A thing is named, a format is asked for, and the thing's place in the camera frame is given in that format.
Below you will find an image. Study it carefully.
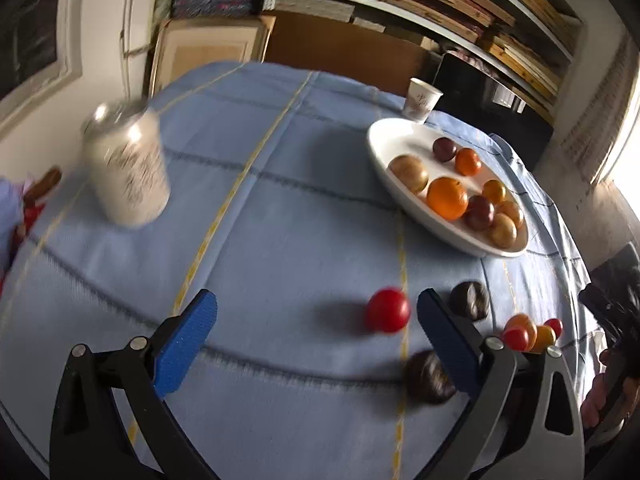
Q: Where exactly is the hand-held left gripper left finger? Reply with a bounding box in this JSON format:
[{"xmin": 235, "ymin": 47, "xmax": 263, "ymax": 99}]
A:
[{"xmin": 49, "ymin": 289, "xmax": 219, "ymax": 480}]

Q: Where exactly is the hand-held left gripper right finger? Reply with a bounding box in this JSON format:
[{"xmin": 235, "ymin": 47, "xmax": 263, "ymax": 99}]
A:
[{"xmin": 416, "ymin": 288, "xmax": 586, "ymax": 480}]

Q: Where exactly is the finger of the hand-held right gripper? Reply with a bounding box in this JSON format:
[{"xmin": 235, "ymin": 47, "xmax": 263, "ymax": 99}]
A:
[{"xmin": 579, "ymin": 284, "xmax": 621, "ymax": 333}]

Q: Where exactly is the dark purple passion fruit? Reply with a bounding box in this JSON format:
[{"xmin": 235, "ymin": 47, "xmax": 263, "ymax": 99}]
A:
[
  {"xmin": 404, "ymin": 350, "xmax": 457, "ymax": 406},
  {"xmin": 448, "ymin": 281, "xmax": 491, "ymax": 322}
]

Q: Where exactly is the orange passion fruit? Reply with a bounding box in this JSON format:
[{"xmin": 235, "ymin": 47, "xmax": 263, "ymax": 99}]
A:
[
  {"xmin": 530, "ymin": 324, "xmax": 557, "ymax": 354},
  {"xmin": 481, "ymin": 179, "xmax": 508, "ymax": 205}
]

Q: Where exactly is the tan passion fruit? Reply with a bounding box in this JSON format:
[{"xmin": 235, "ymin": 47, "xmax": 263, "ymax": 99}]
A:
[
  {"xmin": 495, "ymin": 200, "xmax": 525, "ymax": 228},
  {"xmin": 488, "ymin": 213, "xmax": 518, "ymax": 250},
  {"xmin": 388, "ymin": 154, "xmax": 430, "ymax": 195}
]

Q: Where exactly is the dark purple plum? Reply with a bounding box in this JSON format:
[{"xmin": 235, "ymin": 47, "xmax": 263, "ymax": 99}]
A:
[
  {"xmin": 432, "ymin": 137, "xmax": 457, "ymax": 163},
  {"xmin": 465, "ymin": 195, "xmax": 496, "ymax": 232}
]

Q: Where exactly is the orange mandarin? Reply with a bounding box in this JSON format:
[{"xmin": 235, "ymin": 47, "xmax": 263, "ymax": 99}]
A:
[
  {"xmin": 454, "ymin": 147, "xmax": 483, "ymax": 177},
  {"xmin": 426, "ymin": 176, "xmax": 470, "ymax": 222}
]

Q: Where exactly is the white oval plate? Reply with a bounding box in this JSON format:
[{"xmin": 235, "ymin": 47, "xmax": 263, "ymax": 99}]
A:
[{"xmin": 366, "ymin": 117, "xmax": 530, "ymax": 258}]

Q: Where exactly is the person's right hand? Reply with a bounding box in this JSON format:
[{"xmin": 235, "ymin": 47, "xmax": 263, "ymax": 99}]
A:
[{"xmin": 580, "ymin": 349, "xmax": 614, "ymax": 428}]

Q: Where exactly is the dark cloth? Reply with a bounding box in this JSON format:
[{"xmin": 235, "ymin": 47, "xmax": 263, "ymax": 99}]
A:
[{"xmin": 589, "ymin": 242, "xmax": 640, "ymax": 306}]

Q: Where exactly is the bright window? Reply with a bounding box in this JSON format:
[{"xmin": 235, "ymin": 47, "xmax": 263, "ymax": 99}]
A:
[{"xmin": 590, "ymin": 45, "xmax": 640, "ymax": 271}]

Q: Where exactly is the blue striped tablecloth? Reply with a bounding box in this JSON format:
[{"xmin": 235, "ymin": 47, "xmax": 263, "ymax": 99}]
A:
[{"xmin": 0, "ymin": 60, "xmax": 608, "ymax": 480}]

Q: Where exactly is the white drink can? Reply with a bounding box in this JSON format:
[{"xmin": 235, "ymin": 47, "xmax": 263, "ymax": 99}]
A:
[{"xmin": 81, "ymin": 100, "xmax": 172, "ymax": 230}]

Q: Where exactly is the bamboo blind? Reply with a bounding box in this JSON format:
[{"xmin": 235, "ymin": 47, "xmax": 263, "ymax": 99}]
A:
[{"xmin": 555, "ymin": 35, "xmax": 636, "ymax": 186}]

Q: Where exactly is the light blue cloth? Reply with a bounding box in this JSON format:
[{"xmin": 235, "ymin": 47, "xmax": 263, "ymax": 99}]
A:
[{"xmin": 0, "ymin": 176, "xmax": 28, "ymax": 281}]

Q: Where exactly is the black glossy panel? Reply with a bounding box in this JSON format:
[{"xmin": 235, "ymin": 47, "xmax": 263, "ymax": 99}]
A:
[{"xmin": 431, "ymin": 51, "xmax": 556, "ymax": 161}]

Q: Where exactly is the white paper cup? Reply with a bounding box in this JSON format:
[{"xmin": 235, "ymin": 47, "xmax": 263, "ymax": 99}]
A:
[{"xmin": 404, "ymin": 77, "xmax": 445, "ymax": 125}]

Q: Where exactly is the brown wooden board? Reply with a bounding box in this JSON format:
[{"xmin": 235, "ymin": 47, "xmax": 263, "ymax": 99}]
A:
[{"xmin": 262, "ymin": 10, "xmax": 441, "ymax": 96}]

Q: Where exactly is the white thin strip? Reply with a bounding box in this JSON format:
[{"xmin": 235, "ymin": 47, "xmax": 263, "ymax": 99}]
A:
[{"xmin": 120, "ymin": 0, "xmax": 151, "ymax": 96}]

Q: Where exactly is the stack of red and tan boxes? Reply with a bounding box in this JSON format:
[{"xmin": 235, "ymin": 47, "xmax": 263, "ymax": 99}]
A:
[{"xmin": 272, "ymin": 0, "xmax": 576, "ymax": 121}]

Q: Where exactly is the white framed window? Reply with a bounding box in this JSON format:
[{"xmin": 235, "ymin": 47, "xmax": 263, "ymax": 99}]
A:
[{"xmin": 0, "ymin": 0, "xmax": 91, "ymax": 126}]

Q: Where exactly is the light wooden picture frame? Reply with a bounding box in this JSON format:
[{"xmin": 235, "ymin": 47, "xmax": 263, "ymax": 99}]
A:
[{"xmin": 150, "ymin": 16, "xmax": 277, "ymax": 98}]

